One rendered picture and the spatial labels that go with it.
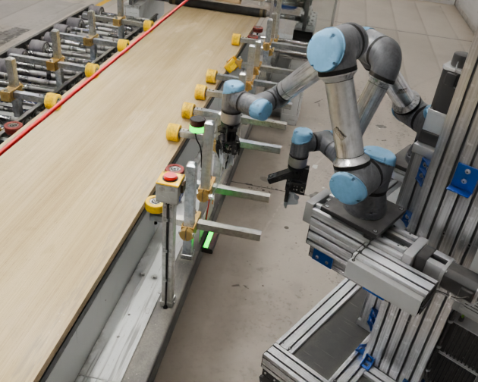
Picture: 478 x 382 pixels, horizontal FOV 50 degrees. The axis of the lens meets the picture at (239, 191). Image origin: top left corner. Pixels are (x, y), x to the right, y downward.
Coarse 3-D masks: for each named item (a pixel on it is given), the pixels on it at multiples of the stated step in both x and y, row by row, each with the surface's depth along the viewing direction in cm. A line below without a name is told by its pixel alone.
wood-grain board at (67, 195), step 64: (128, 64) 312; (192, 64) 322; (64, 128) 237; (128, 128) 243; (0, 192) 192; (64, 192) 196; (128, 192) 200; (0, 256) 163; (64, 256) 166; (0, 320) 142; (64, 320) 144
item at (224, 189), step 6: (198, 180) 218; (198, 186) 217; (222, 186) 216; (228, 186) 217; (216, 192) 217; (222, 192) 216; (228, 192) 216; (234, 192) 215; (240, 192) 214; (246, 192) 215; (252, 192) 215; (258, 192) 215; (246, 198) 216; (252, 198) 215; (258, 198) 214; (264, 198) 214
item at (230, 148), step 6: (222, 126) 189; (228, 126) 187; (234, 126) 188; (228, 132) 189; (234, 132) 190; (222, 138) 192; (228, 138) 191; (234, 138) 190; (222, 144) 193; (228, 144) 191; (234, 144) 190; (240, 144) 190; (222, 150) 193; (228, 150) 193; (234, 150) 192
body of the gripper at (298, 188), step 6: (288, 168) 203; (294, 168) 202; (306, 168) 203; (294, 174) 205; (300, 174) 205; (306, 174) 204; (288, 180) 205; (294, 180) 206; (300, 180) 206; (306, 180) 205; (294, 186) 207; (300, 186) 205; (294, 192) 208; (300, 192) 207
